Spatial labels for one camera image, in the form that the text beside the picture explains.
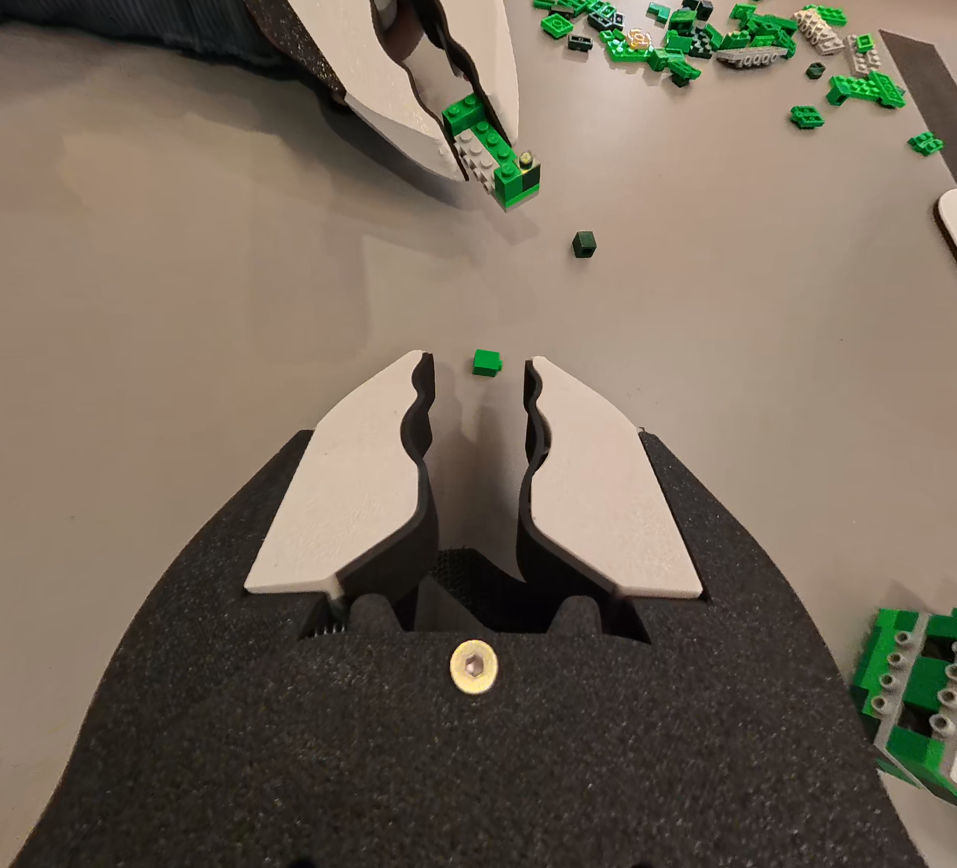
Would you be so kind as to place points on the small bright green brick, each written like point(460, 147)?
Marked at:
point(487, 362)

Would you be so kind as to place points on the white flat object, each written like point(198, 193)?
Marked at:
point(949, 217)

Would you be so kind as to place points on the dark grey mat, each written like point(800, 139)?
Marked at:
point(923, 86)

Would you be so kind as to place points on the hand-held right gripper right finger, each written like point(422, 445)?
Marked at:
point(605, 501)

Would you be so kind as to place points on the small dark green brick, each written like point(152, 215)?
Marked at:
point(584, 244)

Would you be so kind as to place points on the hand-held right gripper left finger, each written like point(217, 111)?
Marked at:
point(351, 486)

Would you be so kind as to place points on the green and grey brick assembly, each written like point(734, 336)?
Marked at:
point(497, 161)

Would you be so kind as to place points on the pile of loose toy bricks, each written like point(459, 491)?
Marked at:
point(688, 34)

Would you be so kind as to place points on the large green grey brick build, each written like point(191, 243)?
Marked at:
point(916, 696)

